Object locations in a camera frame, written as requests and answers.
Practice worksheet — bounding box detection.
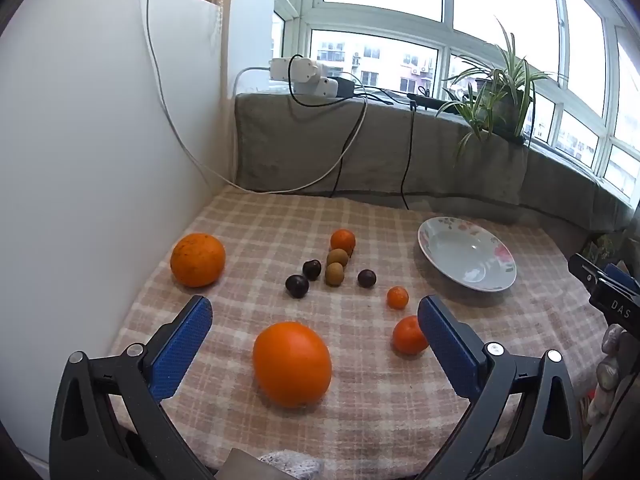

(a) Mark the person's right hand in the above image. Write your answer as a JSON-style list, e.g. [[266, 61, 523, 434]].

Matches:
[[587, 325, 640, 426]]

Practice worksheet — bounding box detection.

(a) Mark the checked pink blanket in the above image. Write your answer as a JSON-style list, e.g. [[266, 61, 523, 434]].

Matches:
[[107, 185, 608, 480]]

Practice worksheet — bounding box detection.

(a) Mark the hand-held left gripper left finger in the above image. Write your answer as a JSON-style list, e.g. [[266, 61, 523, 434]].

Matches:
[[50, 295, 216, 480]]

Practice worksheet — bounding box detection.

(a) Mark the black looped cable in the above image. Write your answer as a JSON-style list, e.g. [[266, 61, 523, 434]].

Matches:
[[287, 55, 371, 198]]

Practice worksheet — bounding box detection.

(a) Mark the white power strip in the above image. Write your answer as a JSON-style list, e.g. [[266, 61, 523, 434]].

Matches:
[[291, 76, 341, 99]]

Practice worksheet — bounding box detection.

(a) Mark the long white cable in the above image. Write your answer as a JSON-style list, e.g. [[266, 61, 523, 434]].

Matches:
[[145, 0, 368, 195]]

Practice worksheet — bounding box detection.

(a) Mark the person's left hand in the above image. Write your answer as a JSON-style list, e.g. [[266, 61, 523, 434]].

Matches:
[[257, 450, 323, 480]]

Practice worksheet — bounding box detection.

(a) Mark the potted spider plant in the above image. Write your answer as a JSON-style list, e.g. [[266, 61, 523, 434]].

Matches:
[[435, 17, 568, 161]]

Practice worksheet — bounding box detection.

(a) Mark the black device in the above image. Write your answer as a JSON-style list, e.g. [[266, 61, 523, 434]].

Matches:
[[407, 92, 458, 110]]

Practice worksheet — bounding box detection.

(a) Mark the grey cloth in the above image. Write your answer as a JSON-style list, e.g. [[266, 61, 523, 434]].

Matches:
[[234, 91, 640, 241]]

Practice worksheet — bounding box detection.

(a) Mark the black straight cable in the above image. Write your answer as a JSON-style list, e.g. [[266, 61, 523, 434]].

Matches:
[[400, 100, 418, 211]]

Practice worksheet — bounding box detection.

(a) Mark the floral white plate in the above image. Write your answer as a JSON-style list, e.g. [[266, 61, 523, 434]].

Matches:
[[417, 216, 517, 293]]

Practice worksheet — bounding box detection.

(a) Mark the large speckled orange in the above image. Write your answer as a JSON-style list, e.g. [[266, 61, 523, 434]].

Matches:
[[170, 232, 227, 288]]

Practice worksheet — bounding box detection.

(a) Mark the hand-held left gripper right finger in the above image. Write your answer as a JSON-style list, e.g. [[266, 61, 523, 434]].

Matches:
[[417, 295, 585, 480]]

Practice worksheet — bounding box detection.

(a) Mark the large smooth orange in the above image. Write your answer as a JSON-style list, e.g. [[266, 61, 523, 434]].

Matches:
[[252, 321, 333, 409]]

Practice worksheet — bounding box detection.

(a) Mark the white window frame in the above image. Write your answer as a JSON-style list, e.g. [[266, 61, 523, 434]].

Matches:
[[272, 0, 640, 201]]

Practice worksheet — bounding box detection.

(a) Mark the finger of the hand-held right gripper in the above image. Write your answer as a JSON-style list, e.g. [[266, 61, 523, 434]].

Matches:
[[602, 262, 639, 287], [568, 253, 608, 289]]

